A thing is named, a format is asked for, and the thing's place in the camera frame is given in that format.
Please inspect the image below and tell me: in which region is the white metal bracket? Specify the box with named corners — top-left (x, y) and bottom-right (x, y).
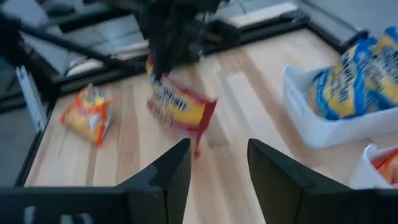
top-left (15, 64), bottom-right (48, 134)

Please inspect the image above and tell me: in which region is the red Maruchan noodle packet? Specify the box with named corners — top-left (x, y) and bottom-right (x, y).
top-left (145, 54), bottom-right (218, 160)

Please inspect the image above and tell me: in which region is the white plastic bin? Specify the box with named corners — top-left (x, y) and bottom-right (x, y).
top-left (348, 142), bottom-right (398, 190)
top-left (282, 63), bottom-right (398, 149)

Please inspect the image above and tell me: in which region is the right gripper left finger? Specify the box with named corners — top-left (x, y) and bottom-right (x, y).
top-left (118, 138), bottom-right (192, 224)

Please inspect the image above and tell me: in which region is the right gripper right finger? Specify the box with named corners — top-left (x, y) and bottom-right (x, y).
top-left (248, 139), bottom-right (351, 224)

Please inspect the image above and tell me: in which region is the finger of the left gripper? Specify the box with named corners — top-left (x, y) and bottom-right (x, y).
top-left (167, 29), bottom-right (184, 68)
top-left (150, 30), bottom-right (170, 81)

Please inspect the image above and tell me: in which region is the orange Maruchan noodle packet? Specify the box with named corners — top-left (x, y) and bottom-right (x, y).
top-left (59, 83), bottom-right (113, 147)
top-left (371, 149), bottom-right (398, 186)

